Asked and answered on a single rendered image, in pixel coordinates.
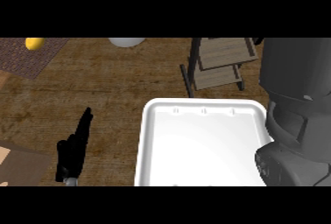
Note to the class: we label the white tray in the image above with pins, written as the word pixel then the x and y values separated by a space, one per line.
pixel 202 145

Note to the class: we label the white bowl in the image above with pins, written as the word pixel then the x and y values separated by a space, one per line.
pixel 125 41

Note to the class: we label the tiered basket with wooden shelves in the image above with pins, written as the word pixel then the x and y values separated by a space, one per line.
pixel 219 62

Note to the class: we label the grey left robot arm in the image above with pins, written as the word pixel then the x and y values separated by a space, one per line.
pixel 71 181

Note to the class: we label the brown wooden cabinet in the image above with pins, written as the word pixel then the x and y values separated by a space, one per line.
pixel 19 166

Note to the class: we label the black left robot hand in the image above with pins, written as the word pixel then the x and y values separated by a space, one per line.
pixel 72 148

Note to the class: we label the yellow lemon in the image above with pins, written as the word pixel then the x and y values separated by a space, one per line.
pixel 34 43

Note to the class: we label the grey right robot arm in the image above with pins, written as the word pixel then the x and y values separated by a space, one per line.
pixel 297 116

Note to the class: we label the brown woven placemat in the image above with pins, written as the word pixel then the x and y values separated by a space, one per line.
pixel 29 57

